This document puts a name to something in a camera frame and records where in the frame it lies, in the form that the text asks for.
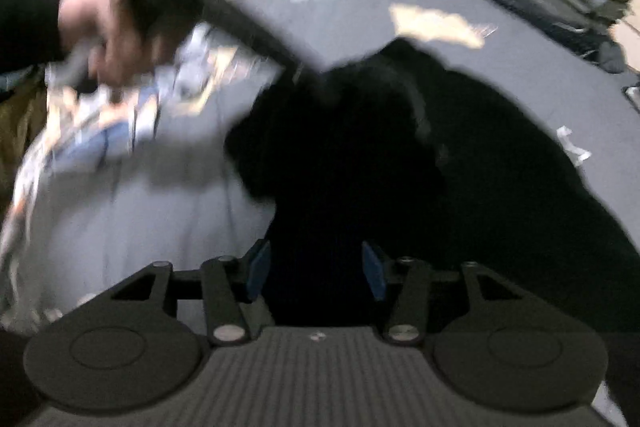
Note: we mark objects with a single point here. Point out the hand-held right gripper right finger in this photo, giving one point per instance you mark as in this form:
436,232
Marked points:
375,272

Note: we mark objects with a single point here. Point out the person's left hand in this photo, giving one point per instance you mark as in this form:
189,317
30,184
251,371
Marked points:
95,22

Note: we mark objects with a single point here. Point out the grey printed quilt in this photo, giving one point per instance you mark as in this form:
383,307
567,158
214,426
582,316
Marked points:
350,7

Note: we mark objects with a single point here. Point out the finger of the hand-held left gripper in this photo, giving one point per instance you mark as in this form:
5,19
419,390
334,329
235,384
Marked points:
260,37

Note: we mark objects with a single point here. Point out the pile of unfolded clothes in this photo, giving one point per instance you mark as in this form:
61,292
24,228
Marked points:
100,122

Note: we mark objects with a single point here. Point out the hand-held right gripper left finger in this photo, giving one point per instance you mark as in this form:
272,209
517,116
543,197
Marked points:
257,272

